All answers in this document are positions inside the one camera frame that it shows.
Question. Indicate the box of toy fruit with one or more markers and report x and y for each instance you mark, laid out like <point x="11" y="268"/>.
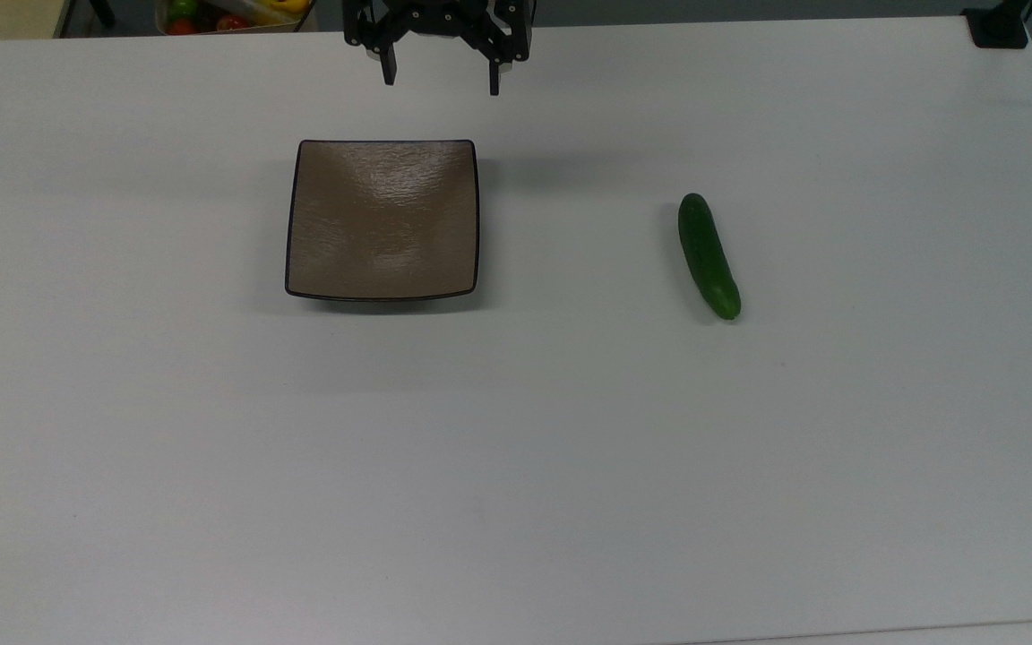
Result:
<point x="229" y="13"/>

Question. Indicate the black clamped mount pole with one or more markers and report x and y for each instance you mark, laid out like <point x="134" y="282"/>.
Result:
<point x="998" y="27"/>

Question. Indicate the green cucumber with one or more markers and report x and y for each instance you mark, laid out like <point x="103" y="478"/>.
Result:
<point x="709" y="260"/>

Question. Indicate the brown square ceramic plate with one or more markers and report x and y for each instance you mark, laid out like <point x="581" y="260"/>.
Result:
<point x="382" y="219"/>

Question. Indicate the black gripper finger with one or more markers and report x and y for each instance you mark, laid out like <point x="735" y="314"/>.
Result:
<point x="388" y="64"/>
<point x="495" y="72"/>

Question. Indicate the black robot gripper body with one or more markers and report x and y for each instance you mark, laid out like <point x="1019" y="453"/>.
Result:
<point x="444" y="13"/>

